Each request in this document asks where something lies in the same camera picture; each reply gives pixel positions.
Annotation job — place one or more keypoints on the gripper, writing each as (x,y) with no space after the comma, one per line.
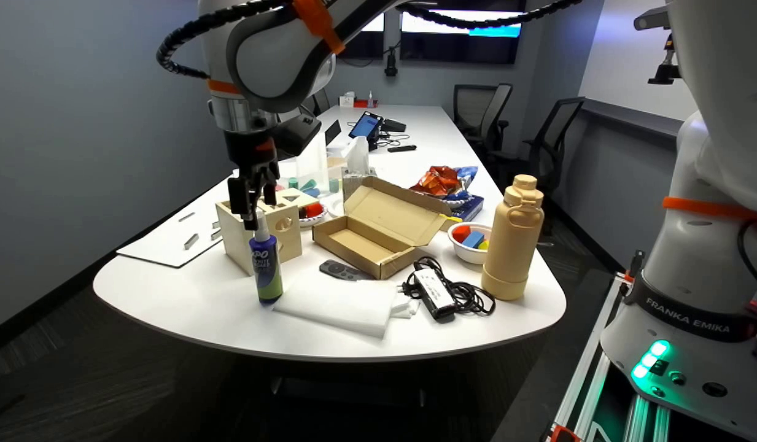
(248,155)

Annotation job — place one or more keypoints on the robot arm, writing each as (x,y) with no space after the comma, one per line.
(710,184)

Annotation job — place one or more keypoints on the clear bottle lid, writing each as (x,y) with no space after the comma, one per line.
(262,226)

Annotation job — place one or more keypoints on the blue spray bottle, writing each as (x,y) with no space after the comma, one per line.
(266,270)

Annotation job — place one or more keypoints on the tan water bottle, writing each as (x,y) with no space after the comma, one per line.
(513,245)

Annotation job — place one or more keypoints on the teal block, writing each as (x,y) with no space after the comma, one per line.
(309,184)

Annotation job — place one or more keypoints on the wooden shape sorter box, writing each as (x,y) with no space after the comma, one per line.
(289,236)

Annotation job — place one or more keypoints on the small white bowl with red item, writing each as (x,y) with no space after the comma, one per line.
(312,213)

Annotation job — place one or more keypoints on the clear plastic container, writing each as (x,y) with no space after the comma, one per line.
(320,162)

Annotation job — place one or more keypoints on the dark tablet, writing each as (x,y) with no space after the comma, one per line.
(333,132)

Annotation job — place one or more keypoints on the grey tissue box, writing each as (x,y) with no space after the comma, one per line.
(357,175)

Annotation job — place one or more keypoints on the white flat board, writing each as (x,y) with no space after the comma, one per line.
(169,239)

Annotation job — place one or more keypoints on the dark remote control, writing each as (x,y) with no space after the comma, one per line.
(341,270)

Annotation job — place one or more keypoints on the office chair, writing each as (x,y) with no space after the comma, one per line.
(320,101)
(553,141)
(479,113)

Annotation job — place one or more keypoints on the open cardboard box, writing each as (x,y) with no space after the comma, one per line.
(378,227)

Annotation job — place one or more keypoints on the phone on stand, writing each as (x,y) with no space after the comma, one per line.
(366,126)

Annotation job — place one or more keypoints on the small white box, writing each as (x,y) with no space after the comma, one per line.
(347,100)

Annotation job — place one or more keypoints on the white folded cloth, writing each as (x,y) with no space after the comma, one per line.
(341,307)

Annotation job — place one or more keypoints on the red flat item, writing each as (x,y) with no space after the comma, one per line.
(364,104)

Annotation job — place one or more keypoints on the black remote control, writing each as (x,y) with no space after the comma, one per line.
(401,148)

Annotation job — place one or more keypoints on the black device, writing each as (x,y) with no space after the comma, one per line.
(394,126)

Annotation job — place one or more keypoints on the orange snack bag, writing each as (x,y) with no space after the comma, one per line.
(436,182)

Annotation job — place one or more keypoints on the black webcam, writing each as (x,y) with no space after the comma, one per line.
(391,61)

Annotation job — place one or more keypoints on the power adapter with white label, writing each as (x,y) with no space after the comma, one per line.
(434,293)

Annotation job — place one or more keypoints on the red block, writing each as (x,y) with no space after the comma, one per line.
(460,234)

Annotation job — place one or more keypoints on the blue snack bag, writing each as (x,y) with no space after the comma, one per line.
(467,177)

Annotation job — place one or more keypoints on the blue book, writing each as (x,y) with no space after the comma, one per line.
(470,207)

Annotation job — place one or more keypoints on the blue block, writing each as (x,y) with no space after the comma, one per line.
(474,239)

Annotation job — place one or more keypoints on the yellow block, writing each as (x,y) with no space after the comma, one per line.
(484,245)

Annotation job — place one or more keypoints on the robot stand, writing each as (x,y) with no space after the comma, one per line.
(590,380)

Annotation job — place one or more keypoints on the whiteboard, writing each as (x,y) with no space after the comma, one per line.
(630,55)

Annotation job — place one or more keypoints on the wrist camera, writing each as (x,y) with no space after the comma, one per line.
(298,132)

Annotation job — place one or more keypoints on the wall monitor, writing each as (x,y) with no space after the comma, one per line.
(461,40)
(369,43)

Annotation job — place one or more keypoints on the camera on mount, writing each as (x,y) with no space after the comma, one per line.
(663,49)

